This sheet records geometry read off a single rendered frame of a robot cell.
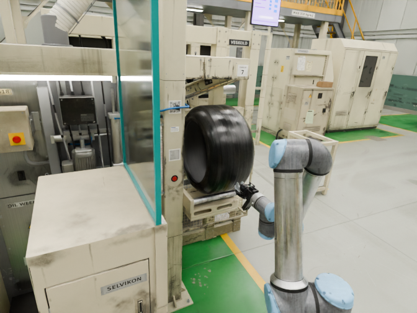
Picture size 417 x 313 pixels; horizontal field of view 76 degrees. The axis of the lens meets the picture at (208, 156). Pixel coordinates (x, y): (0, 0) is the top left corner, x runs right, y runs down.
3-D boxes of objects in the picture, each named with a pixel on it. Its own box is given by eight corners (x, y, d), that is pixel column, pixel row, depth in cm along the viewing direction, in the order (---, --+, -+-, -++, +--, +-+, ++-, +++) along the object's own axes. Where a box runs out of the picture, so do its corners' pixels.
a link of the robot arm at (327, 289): (355, 332, 107) (365, 301, 100) (313, 333, 107) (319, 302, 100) (337, 299, 121) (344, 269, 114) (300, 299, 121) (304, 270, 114)
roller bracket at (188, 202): (190, 214, 170) (190, 200, 166) (168, 187, 202) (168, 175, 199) (194, 213, 171) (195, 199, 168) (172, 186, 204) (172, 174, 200)
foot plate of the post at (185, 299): (159, 317, 195) (159, 313, 194) (149, 289, 217) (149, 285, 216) (193, 303, 207) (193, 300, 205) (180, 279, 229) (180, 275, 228)
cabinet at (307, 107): (293, 146, 585) (303, 87, 540) (276, 139, 634) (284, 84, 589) (324, 143, 621) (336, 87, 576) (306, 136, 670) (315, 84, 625)
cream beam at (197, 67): (172, 79, 173) (172, 54, 167) (160, 76, 193) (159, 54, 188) (249, 79, 200) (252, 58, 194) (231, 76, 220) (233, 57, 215)
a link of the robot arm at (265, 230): (280, 241, 147) (282, 222, 142) (259, 241, 147) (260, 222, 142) (275, 230, 155) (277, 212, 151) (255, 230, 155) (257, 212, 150)
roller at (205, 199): (188, 203, 176) (190, 207, 173) (188, 197, 175) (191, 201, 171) (233, 193, 192) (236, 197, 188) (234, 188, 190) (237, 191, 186)
